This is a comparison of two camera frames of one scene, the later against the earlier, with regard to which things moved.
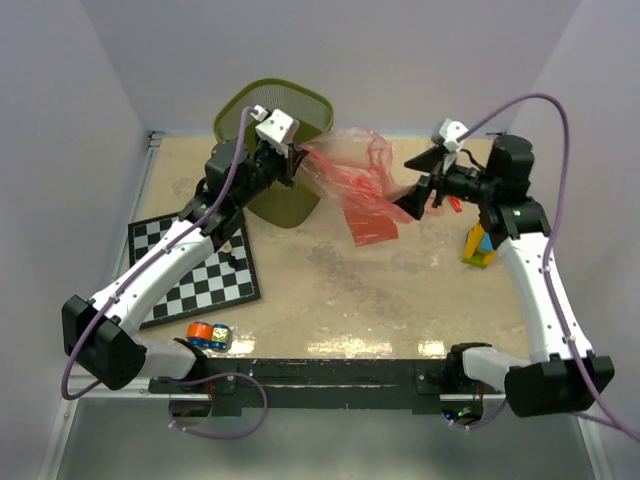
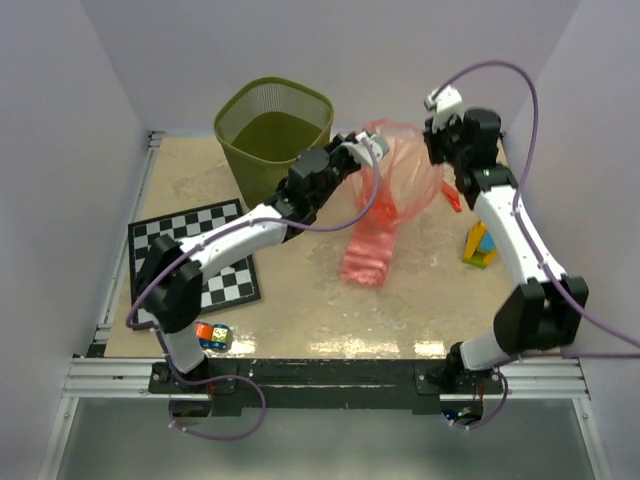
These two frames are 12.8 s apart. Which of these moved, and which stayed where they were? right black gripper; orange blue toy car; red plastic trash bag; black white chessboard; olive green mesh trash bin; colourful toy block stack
Moved: right black gripper; red plastic trash bag
Stayed: olive green mesh trash bin; black white chessboard; colourful toy block stack; orange blue toy car
